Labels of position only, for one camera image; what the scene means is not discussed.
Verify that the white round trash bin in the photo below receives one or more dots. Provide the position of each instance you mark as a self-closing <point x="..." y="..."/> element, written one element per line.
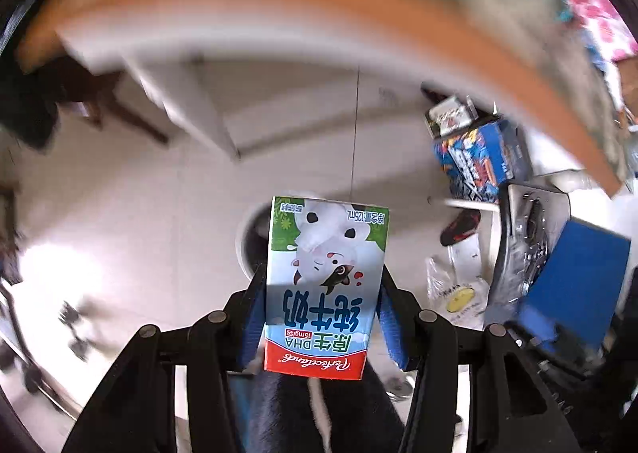
<point x="249" y="243"/>

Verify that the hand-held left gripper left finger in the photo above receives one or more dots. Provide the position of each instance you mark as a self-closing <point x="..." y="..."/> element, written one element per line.
<point x="251" y="318"/>

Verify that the small milk carton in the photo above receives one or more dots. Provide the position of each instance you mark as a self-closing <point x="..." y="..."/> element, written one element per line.
<point x="324" y="283"/>

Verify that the white plastic bag yellow print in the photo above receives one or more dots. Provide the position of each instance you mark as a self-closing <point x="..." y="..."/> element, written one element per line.
<point x="456" y="291"/>

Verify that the blue flat box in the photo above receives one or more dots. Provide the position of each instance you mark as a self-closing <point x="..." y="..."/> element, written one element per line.
<point x="578" y="278"/>

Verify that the small white printed box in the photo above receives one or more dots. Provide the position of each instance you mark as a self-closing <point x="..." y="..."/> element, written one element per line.
<point x="448" y="116"/>

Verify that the red and black shoe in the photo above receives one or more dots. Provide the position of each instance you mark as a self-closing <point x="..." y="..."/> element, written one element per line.
<point x="458" y="228"/>

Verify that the white low shelf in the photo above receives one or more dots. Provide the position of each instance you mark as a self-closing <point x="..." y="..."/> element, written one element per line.
<point x="478" y="213"/>

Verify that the dark blurred stand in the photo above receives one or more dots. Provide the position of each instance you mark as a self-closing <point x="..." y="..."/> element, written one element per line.
<point x="77" y="328"/>

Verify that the dark wooden chair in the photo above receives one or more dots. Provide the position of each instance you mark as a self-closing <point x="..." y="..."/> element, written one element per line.
<point x="114" y="104"/>

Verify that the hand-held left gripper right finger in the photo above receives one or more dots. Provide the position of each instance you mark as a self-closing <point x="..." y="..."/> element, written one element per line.
<point x="394" y="323"/>

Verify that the blue printed cardboard box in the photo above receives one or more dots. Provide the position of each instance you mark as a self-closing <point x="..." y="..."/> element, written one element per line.
<point x="478" y="159"/>

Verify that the pink floral cloth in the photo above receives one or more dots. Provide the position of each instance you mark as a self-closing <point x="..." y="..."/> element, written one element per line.
<point x="603" y="19"/>

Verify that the black metallic appliance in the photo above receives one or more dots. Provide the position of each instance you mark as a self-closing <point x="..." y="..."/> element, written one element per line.
<point x="523" y="243"/>

